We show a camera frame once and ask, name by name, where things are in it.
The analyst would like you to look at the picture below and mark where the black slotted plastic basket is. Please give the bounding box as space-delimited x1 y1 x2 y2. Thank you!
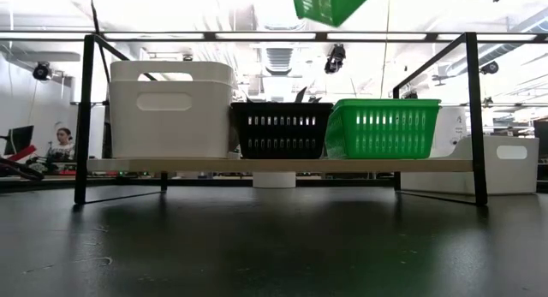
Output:
229 101 335 160

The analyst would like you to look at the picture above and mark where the green slotted plastic basket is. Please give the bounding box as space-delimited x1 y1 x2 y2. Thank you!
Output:
324 98 443 160
290 0 380 28

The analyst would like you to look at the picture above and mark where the black table mat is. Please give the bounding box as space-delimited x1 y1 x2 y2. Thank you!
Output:
0 186 548 297

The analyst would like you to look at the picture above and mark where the overhead light bar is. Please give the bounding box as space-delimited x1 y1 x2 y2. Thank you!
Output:
0 30 548 44

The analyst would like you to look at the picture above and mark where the white floor-standing device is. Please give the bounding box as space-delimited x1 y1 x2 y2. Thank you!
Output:
439 106 468 159

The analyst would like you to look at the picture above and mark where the person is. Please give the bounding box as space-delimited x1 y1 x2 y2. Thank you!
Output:
45 126 77 162

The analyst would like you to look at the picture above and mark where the red object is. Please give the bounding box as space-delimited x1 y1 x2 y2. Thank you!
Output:
8 143 39 162

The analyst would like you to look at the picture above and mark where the black computer monitor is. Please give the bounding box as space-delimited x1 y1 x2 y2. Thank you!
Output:
533 119 548 159
3 124 35 157

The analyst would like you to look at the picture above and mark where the wooden shelf black frame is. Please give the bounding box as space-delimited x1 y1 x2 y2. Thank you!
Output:
73 31 490 207

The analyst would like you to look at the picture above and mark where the black rig frame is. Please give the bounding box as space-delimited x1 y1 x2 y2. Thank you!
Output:
0 176 548 189

